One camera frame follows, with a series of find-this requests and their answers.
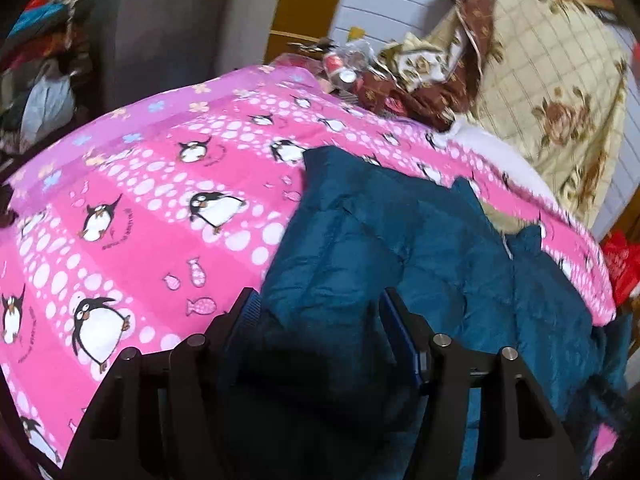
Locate white plastic bag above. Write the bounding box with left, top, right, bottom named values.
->
left=21, top=75, right=75, bottom=148

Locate white pillow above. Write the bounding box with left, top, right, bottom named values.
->
left=445, top=119, right=558, bottom=205

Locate cream floral checked quilt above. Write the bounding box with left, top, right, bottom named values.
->
left=378, top=0, right=627, bottom=226

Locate grey wardrobe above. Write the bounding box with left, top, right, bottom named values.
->
left=89, top=0, right=278, bottom=110

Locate pink penguin print bedsheet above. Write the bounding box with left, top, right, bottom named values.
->
left=1, top=66, right=615, bottom=465

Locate pile of colourful clothes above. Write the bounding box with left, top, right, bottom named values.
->
left=1, top=0, right=92, bottom=157

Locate red lidded jar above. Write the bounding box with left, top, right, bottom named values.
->
left=322, top=52, right=357, bottom=89

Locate red plastic bag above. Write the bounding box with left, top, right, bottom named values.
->
left=601, top=231, right=639, bottom=306

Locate dark teal padded jacket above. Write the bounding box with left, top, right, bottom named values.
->
left=218, top=146, right=631, bottom=479

